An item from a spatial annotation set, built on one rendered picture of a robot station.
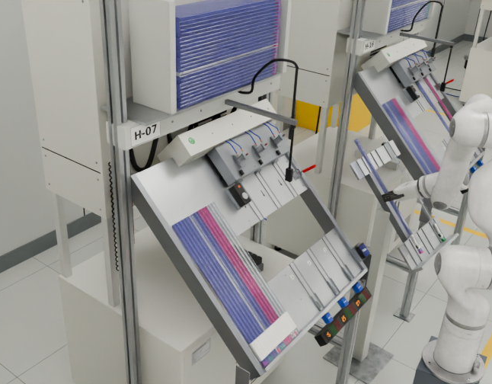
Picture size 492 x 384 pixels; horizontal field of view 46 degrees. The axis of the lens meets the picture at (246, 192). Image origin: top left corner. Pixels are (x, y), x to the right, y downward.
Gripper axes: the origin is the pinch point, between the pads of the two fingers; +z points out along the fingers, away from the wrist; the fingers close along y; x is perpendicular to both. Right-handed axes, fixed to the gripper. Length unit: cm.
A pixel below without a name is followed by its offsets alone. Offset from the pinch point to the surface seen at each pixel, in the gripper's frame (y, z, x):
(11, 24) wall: 43, 136, -139
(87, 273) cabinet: 85, 85, -18
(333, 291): 39.9, 9.2, 20.0
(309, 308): 54, 9, 19
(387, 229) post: -9.3, 13.1, 15.5
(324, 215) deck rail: 20.8, 15.9, -3.4
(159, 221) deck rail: 90, 18, -29
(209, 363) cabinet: 75, 47, 28
